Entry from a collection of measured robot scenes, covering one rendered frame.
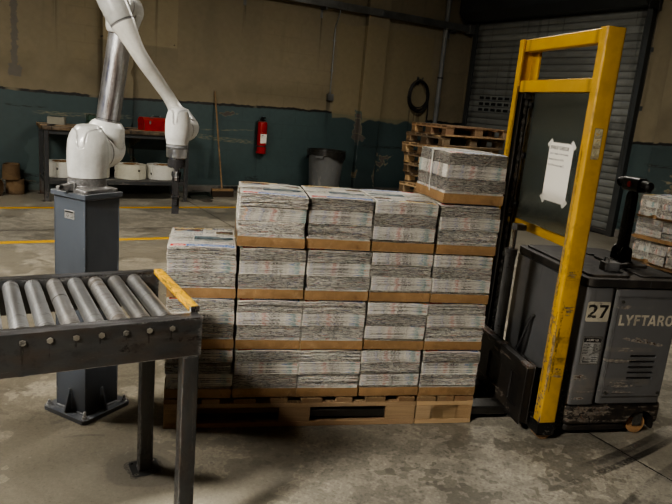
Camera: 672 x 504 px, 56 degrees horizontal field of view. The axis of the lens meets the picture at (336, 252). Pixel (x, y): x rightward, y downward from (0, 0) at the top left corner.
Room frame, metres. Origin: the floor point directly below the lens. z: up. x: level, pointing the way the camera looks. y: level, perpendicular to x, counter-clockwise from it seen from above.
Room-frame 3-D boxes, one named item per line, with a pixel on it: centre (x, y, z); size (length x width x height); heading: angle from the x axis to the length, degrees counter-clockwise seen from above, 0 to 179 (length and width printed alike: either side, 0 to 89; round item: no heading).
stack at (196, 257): (2.82, 0.16, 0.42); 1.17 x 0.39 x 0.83; 103
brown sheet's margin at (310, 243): (2.85, 0.03, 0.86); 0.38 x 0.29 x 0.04; 11
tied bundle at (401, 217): (2.92, -0.25, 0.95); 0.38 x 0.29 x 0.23; 12
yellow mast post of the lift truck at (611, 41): (2.76, -1.04, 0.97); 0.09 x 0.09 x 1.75; 13
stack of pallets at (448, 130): (9.41, -1.60, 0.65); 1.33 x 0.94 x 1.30; 125
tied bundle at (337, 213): (2.86, 0.03, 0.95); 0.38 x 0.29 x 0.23; 11
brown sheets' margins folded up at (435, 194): (2.98, -0.54, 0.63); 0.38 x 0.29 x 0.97; 13
